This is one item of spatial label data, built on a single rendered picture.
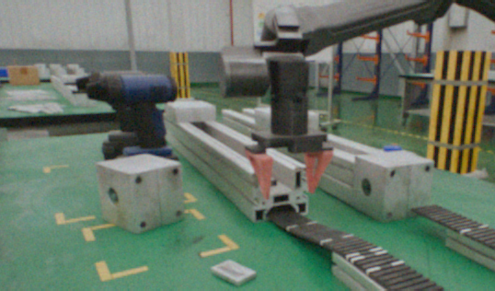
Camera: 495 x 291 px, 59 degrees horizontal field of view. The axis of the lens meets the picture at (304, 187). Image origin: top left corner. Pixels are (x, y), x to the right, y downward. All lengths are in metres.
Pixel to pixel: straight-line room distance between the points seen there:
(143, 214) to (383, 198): 0.37
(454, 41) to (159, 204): 3.66
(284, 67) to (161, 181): 0.26
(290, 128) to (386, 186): 0.19
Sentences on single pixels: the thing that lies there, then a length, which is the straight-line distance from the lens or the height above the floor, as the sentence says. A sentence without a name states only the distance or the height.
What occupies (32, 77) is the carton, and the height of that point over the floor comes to 0.84.
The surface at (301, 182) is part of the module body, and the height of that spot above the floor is 0.84.
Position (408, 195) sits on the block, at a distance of 0.73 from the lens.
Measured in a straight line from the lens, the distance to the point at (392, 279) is 0.48.
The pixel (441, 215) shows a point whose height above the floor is 0.81.
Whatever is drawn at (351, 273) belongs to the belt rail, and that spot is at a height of 0.80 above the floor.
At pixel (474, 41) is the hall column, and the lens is 3.96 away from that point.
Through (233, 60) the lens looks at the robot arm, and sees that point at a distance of 0.60.
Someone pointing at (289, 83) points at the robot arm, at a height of 1.00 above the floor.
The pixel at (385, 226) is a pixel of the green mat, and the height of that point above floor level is 0.78.
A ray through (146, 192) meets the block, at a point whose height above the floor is 0.84.
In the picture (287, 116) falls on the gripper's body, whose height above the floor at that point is 0.96.
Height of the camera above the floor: 1.04
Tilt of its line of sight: 17 degrees down
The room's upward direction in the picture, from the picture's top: 1 degrees clockwise
